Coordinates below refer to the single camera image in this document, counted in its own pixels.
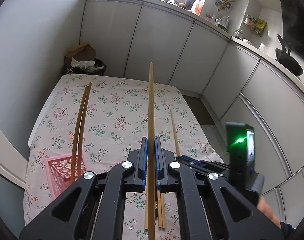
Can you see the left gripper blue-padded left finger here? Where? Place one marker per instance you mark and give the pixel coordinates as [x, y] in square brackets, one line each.
[137, 180]

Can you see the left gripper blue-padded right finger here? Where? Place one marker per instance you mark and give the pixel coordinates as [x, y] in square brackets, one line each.
[164, 180]

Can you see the thin wooden chopstick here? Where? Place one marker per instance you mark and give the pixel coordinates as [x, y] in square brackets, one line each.
[175, 135]

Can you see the pink perforated plastic basket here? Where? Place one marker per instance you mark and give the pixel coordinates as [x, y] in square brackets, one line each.
[58, 173]

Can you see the person's right hand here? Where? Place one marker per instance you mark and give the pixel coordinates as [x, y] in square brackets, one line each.
[267, 211]

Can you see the floral tablecloth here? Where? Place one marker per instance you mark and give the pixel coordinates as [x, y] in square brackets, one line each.
[116, 121]

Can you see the black trash bin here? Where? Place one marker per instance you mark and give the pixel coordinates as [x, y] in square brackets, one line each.
[89, 67]

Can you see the black wok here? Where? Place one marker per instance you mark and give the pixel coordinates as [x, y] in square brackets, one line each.
[284, 57]

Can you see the green snack bag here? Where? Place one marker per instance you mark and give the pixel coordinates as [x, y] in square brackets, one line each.
[260, 25]

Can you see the red bottle on counter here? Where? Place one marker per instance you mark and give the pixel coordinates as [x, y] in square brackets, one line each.
[198, 8]

